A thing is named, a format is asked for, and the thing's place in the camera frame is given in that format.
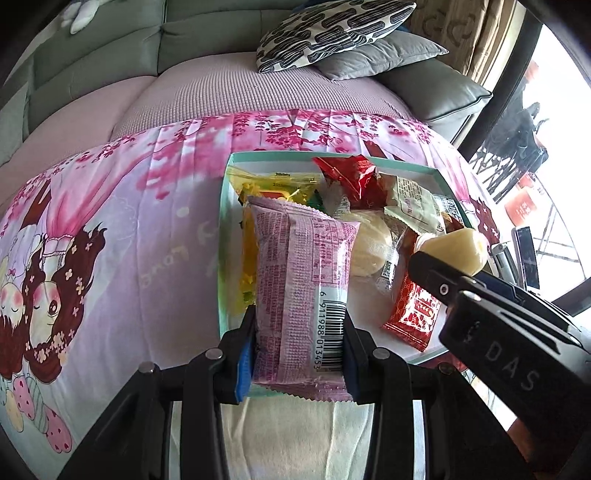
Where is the red gold pastry packet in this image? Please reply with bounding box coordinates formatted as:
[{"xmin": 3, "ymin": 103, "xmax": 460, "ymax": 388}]
[{"xmin": 383, "ymin": 274, "xmax": 442, "ymax": 352}]

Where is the cream white snack packet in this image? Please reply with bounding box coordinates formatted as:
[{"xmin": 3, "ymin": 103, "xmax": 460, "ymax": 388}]
[{"xmin": 379, "ymin": 174, "xmax": 446, "ymax": 236}]

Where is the grey sofa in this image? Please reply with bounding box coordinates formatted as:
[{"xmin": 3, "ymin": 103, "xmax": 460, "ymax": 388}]
[{"xmin": 1, "ymin": 1, "xmax": 491, "ymax": 167}]

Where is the teal white tray box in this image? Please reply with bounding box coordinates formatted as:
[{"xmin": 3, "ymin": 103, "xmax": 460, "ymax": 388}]
[{"xmin": 217, "ymin": 151, "xmax": 457, "ymax": 365}]

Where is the black white patterned pillow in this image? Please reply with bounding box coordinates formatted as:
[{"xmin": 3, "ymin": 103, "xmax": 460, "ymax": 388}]
[{"xmin": 256, "ymin": 1, "xmax": 417, "ymax": 74}]

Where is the orange red bucket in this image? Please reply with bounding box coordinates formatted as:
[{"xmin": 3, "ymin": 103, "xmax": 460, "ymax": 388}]
[{"xmin": 504, "ymin": 188, "xmax": 538, "ymax": 228}]

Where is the blue cushion behind pillows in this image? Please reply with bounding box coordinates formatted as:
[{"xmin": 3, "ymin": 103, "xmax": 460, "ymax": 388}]
[{"xmin": 293, "ymin": 0, "xmax": 322, "ymax": 13}]

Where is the pink sofa seat cover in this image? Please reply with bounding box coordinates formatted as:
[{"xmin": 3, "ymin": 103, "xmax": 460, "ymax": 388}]
[{"xmin": 1, "ymin": 53, "xmax": 412, "ymax": 205}]

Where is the grey pillow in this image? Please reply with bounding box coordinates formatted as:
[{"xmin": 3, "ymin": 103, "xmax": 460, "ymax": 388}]
[{"xmin": 315, "ymin": 30, "xmax": 449, "ymax": 81}]

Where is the pink cartoon tablecloth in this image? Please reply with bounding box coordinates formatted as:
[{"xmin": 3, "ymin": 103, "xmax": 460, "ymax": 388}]
[{"xmin": 1, "ymin": 109, "xmax": 509, "ymax": 479}]

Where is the clear white bun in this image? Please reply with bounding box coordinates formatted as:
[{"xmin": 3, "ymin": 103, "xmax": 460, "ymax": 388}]
[{"xmin": 334, "ymin": 198, "xmax": 408, "ymax": 295}]

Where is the person's hand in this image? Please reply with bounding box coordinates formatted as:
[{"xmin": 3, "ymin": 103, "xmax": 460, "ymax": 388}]
[{"xmin": 508, "ymin": 419, "xmax": 553, "ymax": 479}]

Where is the yellow cake packet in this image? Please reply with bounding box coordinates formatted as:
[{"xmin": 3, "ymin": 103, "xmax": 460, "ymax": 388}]
[{"xmin": 226, "ymin": 166, "xmax": 325, "ymax": 307}]

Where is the red heart snack packet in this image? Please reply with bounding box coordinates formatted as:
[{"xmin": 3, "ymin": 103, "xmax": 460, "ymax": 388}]
[{"xmin": 312, "ymin": 155, "xmax": 387, "ymax": 210}]

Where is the phone on stand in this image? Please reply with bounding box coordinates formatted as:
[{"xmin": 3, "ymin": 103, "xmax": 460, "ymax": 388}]
[{"xmin": 491, "ymin": 226, "xmax": 540, "ymax": 291}]

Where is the yellow jelly cup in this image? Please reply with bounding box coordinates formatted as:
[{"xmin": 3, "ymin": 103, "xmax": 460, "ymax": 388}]
[{"xmin": 414, "ymin": 228, "xmax": 489, "ymax": 276}]

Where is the pink wafer packet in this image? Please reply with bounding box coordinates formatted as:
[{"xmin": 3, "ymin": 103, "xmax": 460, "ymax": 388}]
[{"xmin": 249, "ymin": 197, "xmax": 360, "ymax": 402}]

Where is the beige orange biscuit packet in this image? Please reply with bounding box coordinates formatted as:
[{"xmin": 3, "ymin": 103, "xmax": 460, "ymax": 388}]
[{"xmin": 433, "ymin": 194, "xmax": 465, "ymax": 233}]

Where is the black folding chair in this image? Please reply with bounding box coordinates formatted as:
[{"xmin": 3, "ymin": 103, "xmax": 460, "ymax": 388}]
[{"xmin": 469, "ymin": 99, "xmax": 549, "ymax": 203}]

